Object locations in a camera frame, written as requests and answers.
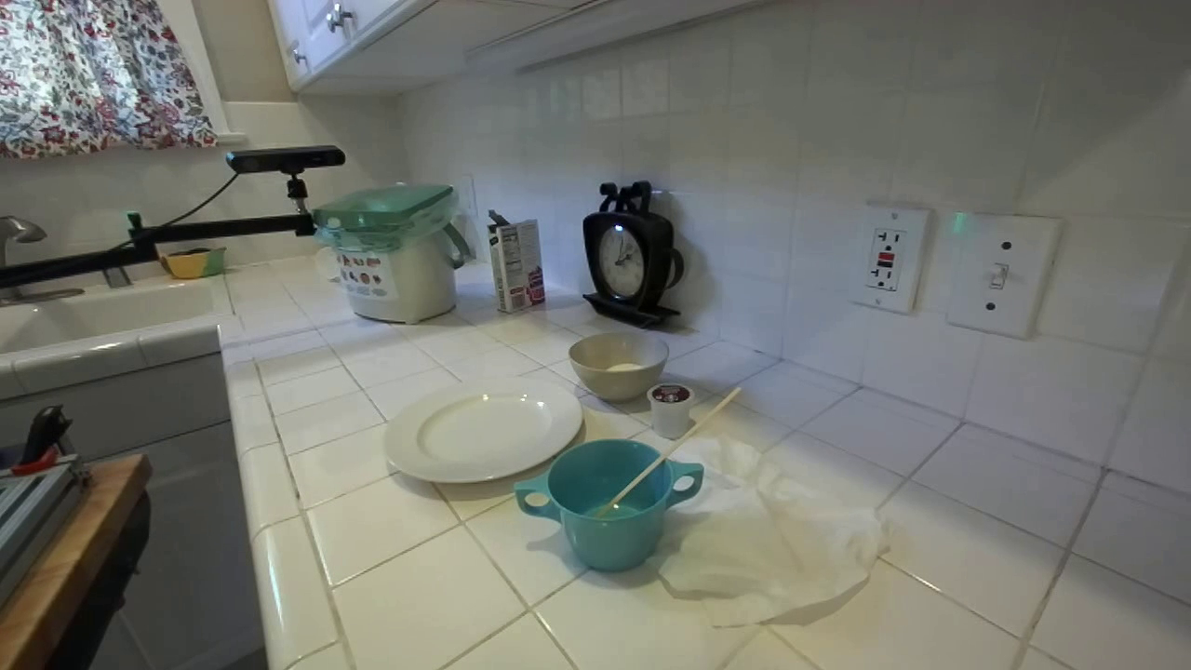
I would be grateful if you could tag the silver cabinet knob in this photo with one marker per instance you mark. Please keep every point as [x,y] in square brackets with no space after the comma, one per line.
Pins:
[340,22]
[294,58]

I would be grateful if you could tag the beige ceramic bowl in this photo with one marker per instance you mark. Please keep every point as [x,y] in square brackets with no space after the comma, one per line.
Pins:
[614,366]

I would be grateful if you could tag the black ornate table clock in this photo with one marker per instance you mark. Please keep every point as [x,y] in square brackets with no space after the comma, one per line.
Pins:
[619,262]

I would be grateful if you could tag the small printed carton box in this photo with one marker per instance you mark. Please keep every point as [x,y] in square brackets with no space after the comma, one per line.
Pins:
[524,265]

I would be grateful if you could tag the small white cup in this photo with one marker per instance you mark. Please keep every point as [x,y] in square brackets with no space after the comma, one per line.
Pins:
[670,412]

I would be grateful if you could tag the thin wooden stick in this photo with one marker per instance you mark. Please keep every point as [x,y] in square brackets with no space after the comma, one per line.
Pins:
[675,447]

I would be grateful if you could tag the white round dinner plate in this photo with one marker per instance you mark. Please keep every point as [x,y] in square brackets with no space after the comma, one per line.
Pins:
[484,433]

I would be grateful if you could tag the white bin with green liner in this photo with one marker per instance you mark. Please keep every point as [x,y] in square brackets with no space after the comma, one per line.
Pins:
[395,280]

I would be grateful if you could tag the white crumpled cloth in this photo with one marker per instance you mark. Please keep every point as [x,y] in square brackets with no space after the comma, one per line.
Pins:
[769,561]

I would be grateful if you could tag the white ceramic sink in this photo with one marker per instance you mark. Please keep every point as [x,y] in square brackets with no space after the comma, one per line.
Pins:
[99,317]

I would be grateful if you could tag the black and red hand tool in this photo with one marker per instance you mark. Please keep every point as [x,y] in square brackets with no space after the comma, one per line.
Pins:
[45,433]

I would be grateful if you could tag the wooden board work surface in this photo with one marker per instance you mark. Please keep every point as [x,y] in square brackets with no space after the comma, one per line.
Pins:
[75,561]

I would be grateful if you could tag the floral patterned curtain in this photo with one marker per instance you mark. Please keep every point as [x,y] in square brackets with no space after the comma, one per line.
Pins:
[88,75]

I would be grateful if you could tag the silver sink faucet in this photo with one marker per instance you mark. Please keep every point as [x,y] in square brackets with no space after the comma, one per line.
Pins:
[18,230]

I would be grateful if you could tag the white wall power outlet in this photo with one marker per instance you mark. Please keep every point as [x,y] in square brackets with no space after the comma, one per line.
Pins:
[895,262]

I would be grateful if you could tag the white upper wall cabinet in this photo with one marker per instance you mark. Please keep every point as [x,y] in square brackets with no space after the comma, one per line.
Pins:
[375,58]

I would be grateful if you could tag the black bar-shaped camera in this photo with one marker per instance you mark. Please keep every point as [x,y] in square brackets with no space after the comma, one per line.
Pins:
[286,158]

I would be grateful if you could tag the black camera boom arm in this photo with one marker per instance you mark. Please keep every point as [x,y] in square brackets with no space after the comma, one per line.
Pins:
[226,230]

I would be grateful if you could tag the white wall light switch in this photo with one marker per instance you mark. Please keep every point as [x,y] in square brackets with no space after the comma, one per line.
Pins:
[998,276]

